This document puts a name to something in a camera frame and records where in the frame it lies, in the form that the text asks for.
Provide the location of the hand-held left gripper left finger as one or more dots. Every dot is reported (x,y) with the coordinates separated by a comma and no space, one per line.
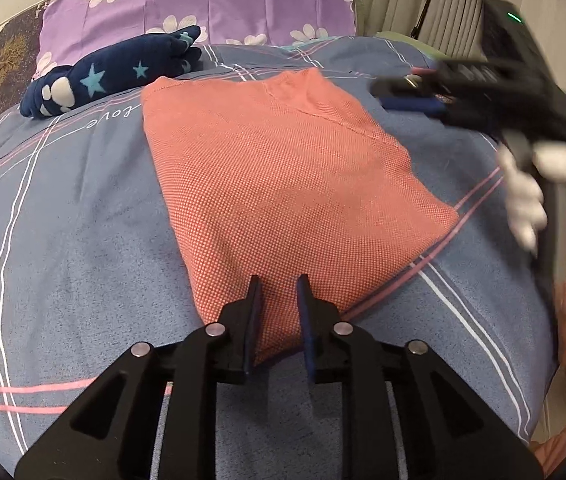
(254,325)

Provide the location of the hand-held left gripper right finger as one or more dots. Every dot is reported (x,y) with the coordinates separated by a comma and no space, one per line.
(305,330)

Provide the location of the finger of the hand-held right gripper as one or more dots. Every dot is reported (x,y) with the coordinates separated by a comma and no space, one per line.
(403,86)
(418,106)

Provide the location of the salmon knit shirt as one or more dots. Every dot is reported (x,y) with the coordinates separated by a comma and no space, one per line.
(283,185)

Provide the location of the person's right hand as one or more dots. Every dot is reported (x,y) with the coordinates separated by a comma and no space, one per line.
(523,200)

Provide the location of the green cloth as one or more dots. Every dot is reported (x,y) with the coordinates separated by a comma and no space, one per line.
(403,42)

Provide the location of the blue striped bed sheet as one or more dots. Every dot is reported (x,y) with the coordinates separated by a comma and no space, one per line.
(73,240)

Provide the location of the purple floral pillow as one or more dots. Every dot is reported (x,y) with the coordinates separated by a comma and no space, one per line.
(203,5)

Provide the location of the navy star print garment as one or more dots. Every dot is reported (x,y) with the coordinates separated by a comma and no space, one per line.
(88,82)

